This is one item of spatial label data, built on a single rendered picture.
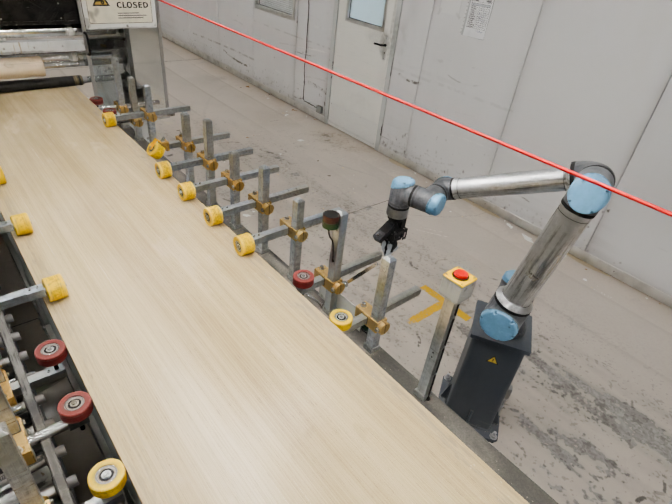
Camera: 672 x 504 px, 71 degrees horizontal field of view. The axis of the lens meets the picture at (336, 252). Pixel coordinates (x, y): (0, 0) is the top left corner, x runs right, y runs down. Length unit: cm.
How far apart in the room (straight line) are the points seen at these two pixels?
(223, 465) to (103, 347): 54
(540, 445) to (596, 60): 259
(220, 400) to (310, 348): 32
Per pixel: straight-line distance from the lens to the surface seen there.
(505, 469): 164
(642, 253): 406
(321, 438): 131
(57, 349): 161
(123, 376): 148
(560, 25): 406
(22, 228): 212
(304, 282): 173
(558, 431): 280
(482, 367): 229
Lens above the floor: 199
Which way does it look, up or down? 35 degrees down
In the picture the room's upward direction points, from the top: 7 degrees clockwise
